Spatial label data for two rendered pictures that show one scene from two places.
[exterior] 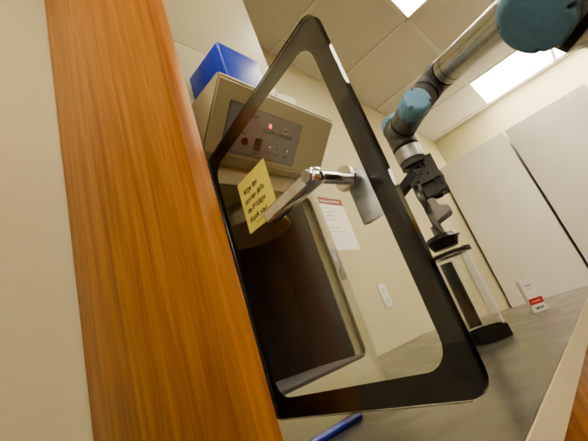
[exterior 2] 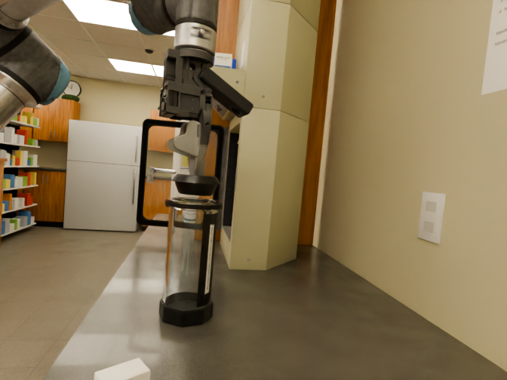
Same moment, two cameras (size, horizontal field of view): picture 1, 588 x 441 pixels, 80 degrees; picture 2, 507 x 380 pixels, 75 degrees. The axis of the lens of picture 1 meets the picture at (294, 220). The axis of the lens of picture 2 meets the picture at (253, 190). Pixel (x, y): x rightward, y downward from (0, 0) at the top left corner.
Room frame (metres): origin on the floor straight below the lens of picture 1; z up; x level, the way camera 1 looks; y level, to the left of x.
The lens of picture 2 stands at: (1.41, -0.76, 1.23)
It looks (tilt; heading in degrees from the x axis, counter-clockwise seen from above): 3 degrees down; 130
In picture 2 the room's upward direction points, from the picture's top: 5 degrees clockwise
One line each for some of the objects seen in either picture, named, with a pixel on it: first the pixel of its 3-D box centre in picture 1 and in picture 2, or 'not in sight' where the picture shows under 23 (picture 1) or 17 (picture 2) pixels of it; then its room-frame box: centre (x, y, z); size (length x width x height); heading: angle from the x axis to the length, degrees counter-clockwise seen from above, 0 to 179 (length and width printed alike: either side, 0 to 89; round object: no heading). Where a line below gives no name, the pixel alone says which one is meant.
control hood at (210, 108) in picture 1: (274, 136); (219, 96); (0.61, -0.02, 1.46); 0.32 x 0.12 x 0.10; 141
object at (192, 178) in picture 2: (440, 236); (196, 176); (0.93, -0.35, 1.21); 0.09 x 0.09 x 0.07
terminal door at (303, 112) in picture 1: (292, 234); (180, 175); (0.40, 0.01, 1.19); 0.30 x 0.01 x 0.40; 42
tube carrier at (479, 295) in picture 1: (468, 291); (190, 255); (0.93, -0.35, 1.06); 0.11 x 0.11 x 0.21
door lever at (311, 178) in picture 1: (305, 196); not in sight; (0.33, -0.02, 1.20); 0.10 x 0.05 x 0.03; 42
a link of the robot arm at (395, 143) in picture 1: (399, 133); (197, 1); (0.92, -0.37, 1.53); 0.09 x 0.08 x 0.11; 8
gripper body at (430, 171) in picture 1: (424, 179); (188, 88); (0.92, -0.38, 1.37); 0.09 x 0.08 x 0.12; 67
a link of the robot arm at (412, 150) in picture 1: (409, 157); (195, 44); (0.92, -0.37, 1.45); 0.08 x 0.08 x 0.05
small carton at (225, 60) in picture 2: not in sight; (222, 65); (0.66, -0.06, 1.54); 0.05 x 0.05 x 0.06; 43
